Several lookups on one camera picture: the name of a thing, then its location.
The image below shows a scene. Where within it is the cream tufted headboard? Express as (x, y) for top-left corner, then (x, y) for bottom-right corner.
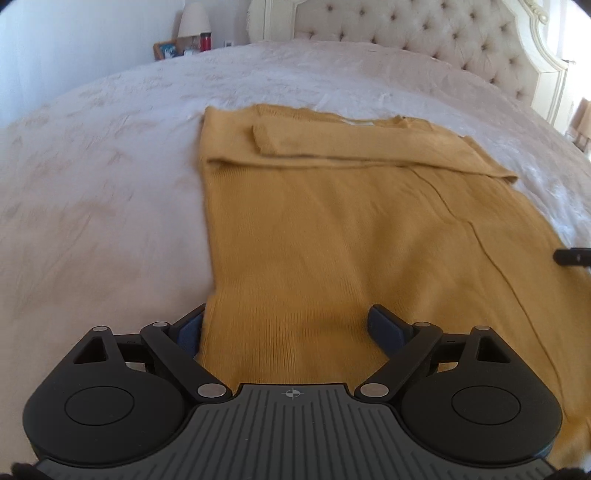
(247, 0), (578, 126)

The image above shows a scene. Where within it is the bed with white floral bedspread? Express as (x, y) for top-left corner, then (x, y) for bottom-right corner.
(0, 37), (591, 361)

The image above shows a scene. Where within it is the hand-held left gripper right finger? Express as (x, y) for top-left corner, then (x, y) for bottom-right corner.
(353, 305), (512, 401)

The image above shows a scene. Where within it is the white shade table lamp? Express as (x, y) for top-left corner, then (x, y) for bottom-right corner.
(178, 2), (212, 38)

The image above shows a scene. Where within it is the yellow knit sweater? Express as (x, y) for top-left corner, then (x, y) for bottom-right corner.
(193, 104), (591, 468)

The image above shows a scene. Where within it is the tan bedside object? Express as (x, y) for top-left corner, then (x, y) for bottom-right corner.
(567, 98), (591, 154)

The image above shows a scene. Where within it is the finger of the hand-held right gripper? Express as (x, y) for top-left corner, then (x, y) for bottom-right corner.
(553, 247), (591, 267)

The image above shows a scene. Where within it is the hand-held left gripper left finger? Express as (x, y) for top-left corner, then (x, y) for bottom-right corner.
(69, 304), (233, 401)

